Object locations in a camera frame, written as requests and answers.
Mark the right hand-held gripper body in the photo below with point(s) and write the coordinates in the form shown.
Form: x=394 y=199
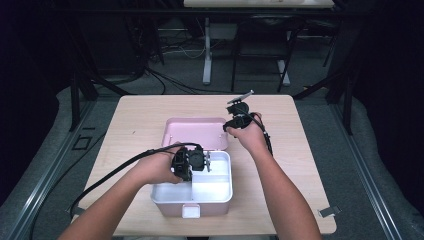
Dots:
x=241 y=113

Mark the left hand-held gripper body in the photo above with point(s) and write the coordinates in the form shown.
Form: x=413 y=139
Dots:
x=191 y=160

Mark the pink storage box with lid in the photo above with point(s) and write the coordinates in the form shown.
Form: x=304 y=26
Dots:
x=196 y=131

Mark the white divided tray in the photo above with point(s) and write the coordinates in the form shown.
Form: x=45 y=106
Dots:
x=213 y=190

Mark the person's right hand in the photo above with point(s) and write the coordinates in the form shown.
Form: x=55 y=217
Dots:
x=253 y=138

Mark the person's left hand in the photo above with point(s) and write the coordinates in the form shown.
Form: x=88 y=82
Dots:
x=156 y=166

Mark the white desk leg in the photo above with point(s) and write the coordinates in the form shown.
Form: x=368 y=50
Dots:
x=284 y=71
x=207 y=50

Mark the black chair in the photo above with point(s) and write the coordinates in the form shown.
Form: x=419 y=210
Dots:
x=266 y=23

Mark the black metal stand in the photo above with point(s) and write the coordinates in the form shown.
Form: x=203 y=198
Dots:
x=348 y=100
x=75 y=100

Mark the grey metal table clip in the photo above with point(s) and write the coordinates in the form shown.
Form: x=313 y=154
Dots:
x=77 y=210
x=330 y=211

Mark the black horizontal metal bar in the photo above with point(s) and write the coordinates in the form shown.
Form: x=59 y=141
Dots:
x=133 y=12

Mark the grey metal floor rail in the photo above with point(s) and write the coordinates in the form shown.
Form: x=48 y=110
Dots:
x=50 y=166
x=366 y=173

